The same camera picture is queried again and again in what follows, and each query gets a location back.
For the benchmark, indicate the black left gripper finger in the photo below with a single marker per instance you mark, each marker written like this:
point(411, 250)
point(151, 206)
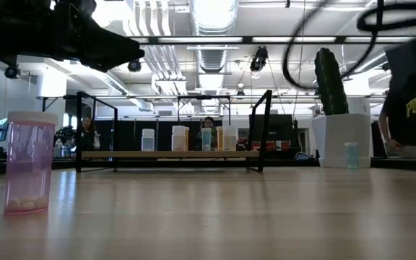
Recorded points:
point(103, 43)
point(125, 61)

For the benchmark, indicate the clear medicine bottle white cap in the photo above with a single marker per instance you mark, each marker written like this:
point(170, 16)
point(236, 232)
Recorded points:
point(147, 142)
point(178, 141)

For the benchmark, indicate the pink medicine bottle white cap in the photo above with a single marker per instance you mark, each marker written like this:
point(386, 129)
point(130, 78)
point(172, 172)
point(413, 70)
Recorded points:
point(31, 162)

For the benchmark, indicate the clear bottle with green label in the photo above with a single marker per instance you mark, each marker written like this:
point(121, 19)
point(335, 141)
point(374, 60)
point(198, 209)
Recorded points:
point(229, 141)

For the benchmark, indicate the person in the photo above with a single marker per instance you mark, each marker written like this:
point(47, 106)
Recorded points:
point(406, 122)
point(89, 133)
point(208, 122)

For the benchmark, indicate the black partition panel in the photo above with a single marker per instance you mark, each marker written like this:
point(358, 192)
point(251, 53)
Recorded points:
point(128, 137)

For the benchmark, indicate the lit computer monitor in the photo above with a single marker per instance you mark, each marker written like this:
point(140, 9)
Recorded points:
point(1, 131)

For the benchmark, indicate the white angular plant pot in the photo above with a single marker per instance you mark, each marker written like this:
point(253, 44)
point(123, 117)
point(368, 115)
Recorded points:
point(327, 141)

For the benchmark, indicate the black computer monitor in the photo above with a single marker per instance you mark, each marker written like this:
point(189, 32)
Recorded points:
point(278, 126)

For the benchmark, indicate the black ceiling camera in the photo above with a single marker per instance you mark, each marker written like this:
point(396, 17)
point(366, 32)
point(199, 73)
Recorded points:
point(12, 72)
point(134, 66)

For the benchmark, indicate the black background rig frame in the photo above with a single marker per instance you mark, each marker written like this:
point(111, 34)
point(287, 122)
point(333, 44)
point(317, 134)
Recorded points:
point(204, 96)

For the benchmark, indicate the silver ceiling duct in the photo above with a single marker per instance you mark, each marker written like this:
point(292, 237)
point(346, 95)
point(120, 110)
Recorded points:
point(213, 57)

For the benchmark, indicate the black frame wooden board shelf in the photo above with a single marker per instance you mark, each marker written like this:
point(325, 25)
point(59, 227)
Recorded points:
point(164, 154)

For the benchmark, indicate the black aluminium rig frame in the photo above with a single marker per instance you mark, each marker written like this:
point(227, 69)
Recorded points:
point(247, 39)

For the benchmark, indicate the black overhead rig camera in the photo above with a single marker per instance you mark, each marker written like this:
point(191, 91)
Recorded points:
point(259, 57)

